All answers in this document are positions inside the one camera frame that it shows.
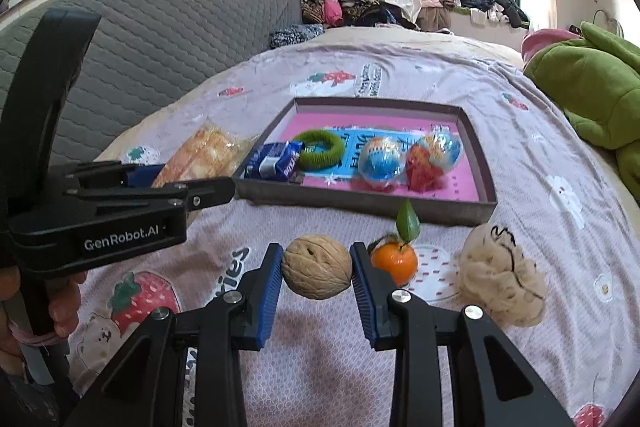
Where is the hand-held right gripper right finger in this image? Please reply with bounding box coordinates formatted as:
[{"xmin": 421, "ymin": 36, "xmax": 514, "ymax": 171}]
[{"xmin": 349, "ymin": 241, "xmax": 576, "ymax": 427}]

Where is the green quilted blanket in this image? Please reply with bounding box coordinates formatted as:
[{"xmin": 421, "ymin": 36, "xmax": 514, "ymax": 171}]
[{"xmin": 524, "ymin": 22, "xmax": 640, "ymax": 208}]

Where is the green hair scrunchie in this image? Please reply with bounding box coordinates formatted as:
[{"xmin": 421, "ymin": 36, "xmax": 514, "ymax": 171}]
[{"xmin": 290, "ymin": 129, "xmax": 348, "ymax": 170}]

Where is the egg toy with red wrapper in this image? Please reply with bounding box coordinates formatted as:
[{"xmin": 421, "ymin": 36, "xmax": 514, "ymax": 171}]
[{"xmin": 405, "ymin": 131, "xmax": 463, "ymax": 192}]

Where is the brown tray with pink picture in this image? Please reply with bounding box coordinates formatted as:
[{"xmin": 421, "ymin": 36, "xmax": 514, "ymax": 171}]
[{"xmin": 234, "ymin": 97, "xmax": 498, "ymax": 228}]

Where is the beige hair scrunchie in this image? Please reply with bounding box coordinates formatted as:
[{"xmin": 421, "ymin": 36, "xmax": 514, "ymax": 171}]
[{"xmin": 457, "ymin": 223, "xmax": 548, "ymax": 327}]

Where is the blue snack packet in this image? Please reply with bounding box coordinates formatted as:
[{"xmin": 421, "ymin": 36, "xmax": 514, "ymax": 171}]
[{"xmin": 243, "ymin": 141, "xmax": 305, "ymax": 181}]

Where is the pink pillow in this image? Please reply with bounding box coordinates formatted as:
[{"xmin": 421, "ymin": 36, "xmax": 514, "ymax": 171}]
[{"xmin": 521, "ymin": 28, "xmax": 583, "ymax": 62}]

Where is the tangerine with green leaf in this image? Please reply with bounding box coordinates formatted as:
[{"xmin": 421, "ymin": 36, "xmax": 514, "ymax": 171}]
[{"xmin": 368, "ymin": 199, "xmax": 421, "ymax": 287}]

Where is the beige bed sheet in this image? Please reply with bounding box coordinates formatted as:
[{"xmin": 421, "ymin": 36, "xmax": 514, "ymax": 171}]
[{"xmin": 95, "ymin": 26, "xmax": 640, "ymax": 258}]

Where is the grey quilted headboard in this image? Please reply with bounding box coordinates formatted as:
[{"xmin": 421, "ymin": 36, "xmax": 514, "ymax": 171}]
[{"xmin": 0, "ymin": 0, "xmax": 302, "ymax": 168}]

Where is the dark floral cloth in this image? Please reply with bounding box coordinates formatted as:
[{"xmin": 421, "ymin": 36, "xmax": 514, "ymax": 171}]
[{"xmin": 270, "ymin": 23, "xmax": 325, "ymax": 49}]

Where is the blue and orange egg toy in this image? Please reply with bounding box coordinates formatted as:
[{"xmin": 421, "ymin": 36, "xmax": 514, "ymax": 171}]
[{"xmin": 359, "ymin": 136, "xmax": 407, "ymax": 188}]

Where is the clear bread packet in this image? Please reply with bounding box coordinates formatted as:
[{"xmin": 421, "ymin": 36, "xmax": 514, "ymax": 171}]
[{"xmin": 150, "ymin": 122, "xmax": 261, "ymax": 188}]

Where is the walnut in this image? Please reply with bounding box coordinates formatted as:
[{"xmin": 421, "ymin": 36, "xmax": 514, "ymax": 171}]
[{"xmin": 281, "ymin": 234, "xmax": 353, "ymax": 300}]

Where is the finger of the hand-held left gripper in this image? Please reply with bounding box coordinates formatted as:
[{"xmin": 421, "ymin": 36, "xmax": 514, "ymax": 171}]
[
  {"xmin": 62, "ymin": 161, "xmax": 168, "ymax": 188},
  {"xmin": 62, "ymin": 177, "xmax": 236, "ymax": 214}
]

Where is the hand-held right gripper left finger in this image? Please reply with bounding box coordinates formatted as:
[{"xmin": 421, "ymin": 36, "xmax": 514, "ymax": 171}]
[{"xmin": 65, "ymin": 242, "xmax": 285, "ymax": 427}]

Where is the person's left hand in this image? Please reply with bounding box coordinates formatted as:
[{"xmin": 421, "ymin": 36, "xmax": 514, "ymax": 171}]
[{"xmin": 0, "ymin": 264, "xmax": 89, "ymax": 358}]

